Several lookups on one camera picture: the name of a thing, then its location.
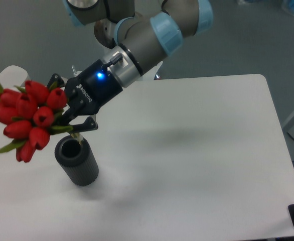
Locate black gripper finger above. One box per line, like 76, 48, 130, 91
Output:
60, 106, 98, 134
47, 73, 68, 90

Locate red tulip bouquet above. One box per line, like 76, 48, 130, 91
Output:
0, 80, 83, 163

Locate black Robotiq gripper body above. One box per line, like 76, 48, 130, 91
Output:
64, 60, 122, 118

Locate white chair back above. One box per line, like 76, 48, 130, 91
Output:
0, 65, 30, 88

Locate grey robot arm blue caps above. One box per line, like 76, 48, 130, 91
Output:
48, 1, 213, 135

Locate dark grey ribbed vase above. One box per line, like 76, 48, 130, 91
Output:
54, 136, 99, 186

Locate white robot pedestal with base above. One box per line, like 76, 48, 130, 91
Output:
71, 20, 164, 82

